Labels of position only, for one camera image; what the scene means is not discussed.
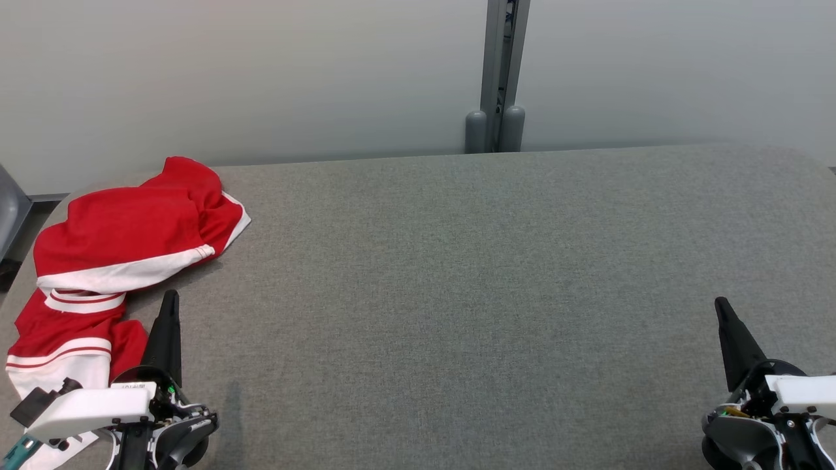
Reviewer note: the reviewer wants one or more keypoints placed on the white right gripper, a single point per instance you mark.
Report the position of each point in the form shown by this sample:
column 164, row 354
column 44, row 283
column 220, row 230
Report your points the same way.
column 803, row 395

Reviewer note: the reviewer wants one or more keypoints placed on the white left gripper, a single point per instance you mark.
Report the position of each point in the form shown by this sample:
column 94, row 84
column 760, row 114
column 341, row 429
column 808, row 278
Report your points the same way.
column 91, row 408

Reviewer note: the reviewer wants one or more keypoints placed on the red t-shirt with white sleeves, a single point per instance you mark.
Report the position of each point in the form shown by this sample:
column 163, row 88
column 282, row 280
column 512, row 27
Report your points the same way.
column 65, row 329

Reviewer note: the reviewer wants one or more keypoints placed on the red shorts with white stripes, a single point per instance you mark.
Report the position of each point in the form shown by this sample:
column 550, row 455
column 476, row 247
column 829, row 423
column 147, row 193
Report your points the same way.
column 130, row 225

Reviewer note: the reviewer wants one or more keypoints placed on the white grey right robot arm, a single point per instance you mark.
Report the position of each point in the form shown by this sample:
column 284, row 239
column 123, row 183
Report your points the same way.
column 731, row 434

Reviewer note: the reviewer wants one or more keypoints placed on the grey curved plastic chair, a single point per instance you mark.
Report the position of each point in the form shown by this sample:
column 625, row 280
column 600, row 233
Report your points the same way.
column 12, row 209

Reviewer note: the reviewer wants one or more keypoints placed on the grey fabric sofa seat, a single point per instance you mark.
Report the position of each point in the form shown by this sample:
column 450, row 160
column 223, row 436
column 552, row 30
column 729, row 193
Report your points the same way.
column 457, row 294

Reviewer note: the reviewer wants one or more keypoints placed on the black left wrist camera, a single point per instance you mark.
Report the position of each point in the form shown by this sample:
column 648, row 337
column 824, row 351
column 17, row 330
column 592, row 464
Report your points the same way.
column 39, row 401

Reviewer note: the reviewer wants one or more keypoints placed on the grey metal partition post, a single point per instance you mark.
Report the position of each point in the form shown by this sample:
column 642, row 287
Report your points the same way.
column 499, row 59

